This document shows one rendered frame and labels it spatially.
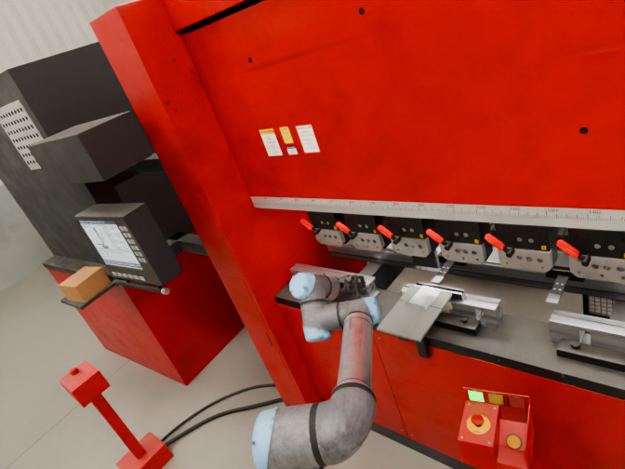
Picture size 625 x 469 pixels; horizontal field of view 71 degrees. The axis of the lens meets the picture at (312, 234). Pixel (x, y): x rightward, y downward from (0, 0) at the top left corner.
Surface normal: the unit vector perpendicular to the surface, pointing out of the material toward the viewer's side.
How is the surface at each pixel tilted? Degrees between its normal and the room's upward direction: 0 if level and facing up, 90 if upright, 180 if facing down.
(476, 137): 90
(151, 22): 90
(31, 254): 90
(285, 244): 90
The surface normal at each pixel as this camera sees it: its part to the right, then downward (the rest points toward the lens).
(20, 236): 0.77, 0.04
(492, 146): -0.61, 0.54
